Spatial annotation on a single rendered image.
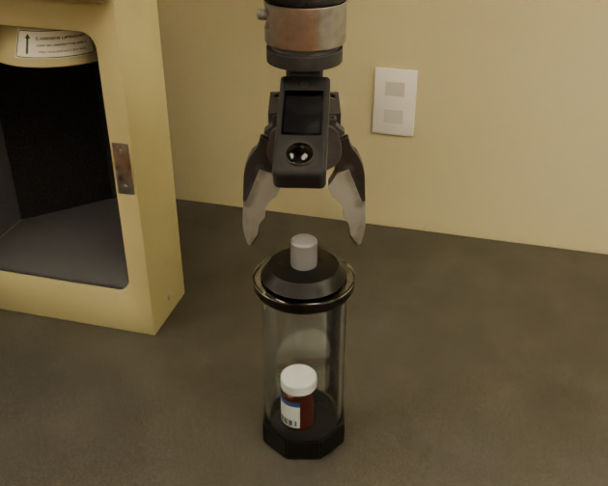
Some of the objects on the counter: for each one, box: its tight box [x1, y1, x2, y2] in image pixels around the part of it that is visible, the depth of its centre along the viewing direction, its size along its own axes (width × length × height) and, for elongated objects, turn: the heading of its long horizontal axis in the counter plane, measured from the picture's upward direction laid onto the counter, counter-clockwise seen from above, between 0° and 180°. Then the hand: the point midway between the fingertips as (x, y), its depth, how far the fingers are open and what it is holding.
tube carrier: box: [253, 254, 354, 441], centre depth 88 cm, size 11×11×21 cm
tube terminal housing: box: [0, 0, 184, 336], centre depth 104 cm, size 25×32×77 cm
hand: (304, 243), depth 80 cm, fingers open, 10 cm apart
